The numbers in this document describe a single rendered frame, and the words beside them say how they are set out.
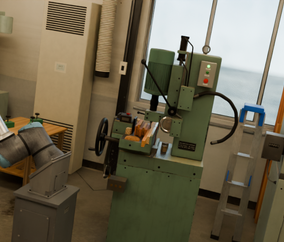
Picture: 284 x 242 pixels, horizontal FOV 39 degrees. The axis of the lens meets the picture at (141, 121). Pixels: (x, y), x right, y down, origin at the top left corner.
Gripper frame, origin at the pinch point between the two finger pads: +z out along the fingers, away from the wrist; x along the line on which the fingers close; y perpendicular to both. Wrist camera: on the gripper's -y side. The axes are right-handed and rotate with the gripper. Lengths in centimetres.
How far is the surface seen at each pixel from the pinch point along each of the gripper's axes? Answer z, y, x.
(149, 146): 63, 99, 26
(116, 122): 36, 78, 39
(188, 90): 46, 136, 42
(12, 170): 14, -56, 59
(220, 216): 143, 77, 107
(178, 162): 82, 105, 38
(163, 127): 57, 107, 42
